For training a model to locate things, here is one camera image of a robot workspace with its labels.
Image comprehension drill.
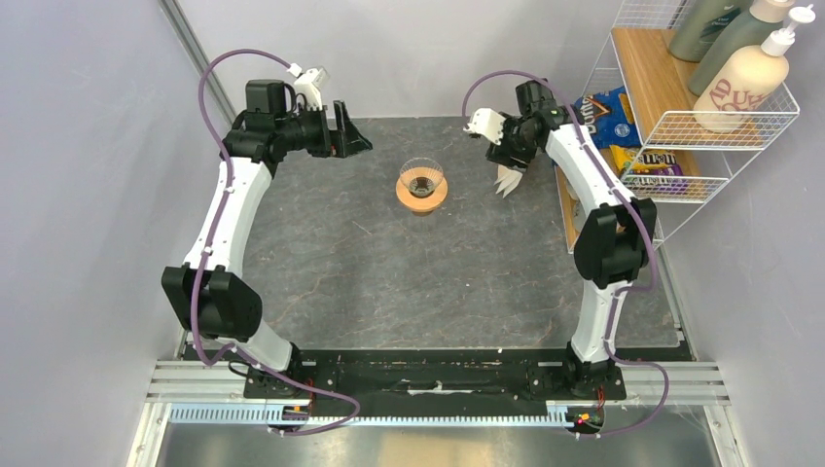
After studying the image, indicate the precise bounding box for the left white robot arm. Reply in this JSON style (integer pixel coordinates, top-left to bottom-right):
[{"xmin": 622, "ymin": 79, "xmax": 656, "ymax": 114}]
[{"xmin": 161, "ymin": 80, "xmax": 373, "ymax": 398}]

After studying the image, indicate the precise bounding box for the aluminium frame rail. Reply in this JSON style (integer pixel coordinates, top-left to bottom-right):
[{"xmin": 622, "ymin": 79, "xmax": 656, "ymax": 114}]
[{"xmin": 127, "ymin": 348, "xmax": 748, "ymax": 466}]

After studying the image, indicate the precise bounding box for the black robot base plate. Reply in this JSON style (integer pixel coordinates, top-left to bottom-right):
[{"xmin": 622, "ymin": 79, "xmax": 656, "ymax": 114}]
[{"xmin": 243, "ymin": 348, "xmax": 627, "ymax": 418}]

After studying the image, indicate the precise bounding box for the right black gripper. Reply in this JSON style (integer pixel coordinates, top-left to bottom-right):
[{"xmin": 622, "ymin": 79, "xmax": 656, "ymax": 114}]
[{"xmin": 484, "ymin": 110, "xmax": 538, "ymax": 174}]

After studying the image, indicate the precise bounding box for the round wooden dripper stand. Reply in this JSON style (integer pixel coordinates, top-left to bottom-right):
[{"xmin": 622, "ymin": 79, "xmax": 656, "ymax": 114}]
[{"xmin": 395, "ymin": 179, "xmax": 449, "ymax": 217}]

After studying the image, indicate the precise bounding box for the white wire shelf rack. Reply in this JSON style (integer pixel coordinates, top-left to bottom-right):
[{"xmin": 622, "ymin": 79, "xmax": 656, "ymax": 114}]
[{"xmin": 582, "ymin": 1, "xmax": 800, "ymax": 246}]

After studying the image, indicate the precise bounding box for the dark green bottle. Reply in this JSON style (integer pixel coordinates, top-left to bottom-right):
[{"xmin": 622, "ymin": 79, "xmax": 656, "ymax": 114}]
[{"xmin": 668, "ymin": 0, "xmax": 751, "ymax": 63}]

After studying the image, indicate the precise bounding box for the green bottle beige cap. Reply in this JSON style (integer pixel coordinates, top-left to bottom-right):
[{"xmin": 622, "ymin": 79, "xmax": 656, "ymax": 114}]
[{"xmin": 687, "ymin": 0, "xmax": 795, "ymax": 96}]

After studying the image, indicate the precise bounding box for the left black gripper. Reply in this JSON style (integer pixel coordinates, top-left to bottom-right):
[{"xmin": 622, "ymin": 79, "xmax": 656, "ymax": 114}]
[{"xmin": 275, "ymin": 100, "xmax": 372, "ymax": 159}]

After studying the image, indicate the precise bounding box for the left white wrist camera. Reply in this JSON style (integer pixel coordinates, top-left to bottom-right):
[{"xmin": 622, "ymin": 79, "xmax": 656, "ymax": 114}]
[{"xmin": 287, "ymin": 63, "xmax": 329, "ymax": 111}]

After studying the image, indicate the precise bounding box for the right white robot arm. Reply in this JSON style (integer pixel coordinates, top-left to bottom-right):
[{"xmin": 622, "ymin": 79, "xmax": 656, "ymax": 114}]
[{"xmin": 466, "ymin": 80, "xmax": 658, "ymax": 398}]

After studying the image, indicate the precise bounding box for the cream pump lotion bottle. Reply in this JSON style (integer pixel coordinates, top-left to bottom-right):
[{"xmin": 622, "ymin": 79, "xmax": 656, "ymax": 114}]
[{"xmin": 693, "ymin": 4, "xmax": 815, "ymax": 133}]

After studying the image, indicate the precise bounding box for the blue Doritos chip bag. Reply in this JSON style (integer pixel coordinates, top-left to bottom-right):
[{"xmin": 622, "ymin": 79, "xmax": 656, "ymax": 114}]
[{"xmin": 573, "ymin": 87, "xmax": 641, "ymax": 150}]

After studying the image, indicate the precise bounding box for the yellow M&M's candy bag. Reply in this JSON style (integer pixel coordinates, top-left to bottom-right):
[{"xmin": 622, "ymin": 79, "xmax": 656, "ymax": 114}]
[{"xmin": 609, "ymin": 145, "xmax": 688, "ymax": 196}]

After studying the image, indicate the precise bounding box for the clear glass dripper cone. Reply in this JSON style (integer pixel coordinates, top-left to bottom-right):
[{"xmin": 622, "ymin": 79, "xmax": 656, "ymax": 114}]
[{"xmin": 400, "ymin": 158, "xmax": 446, "ymax": 198}]

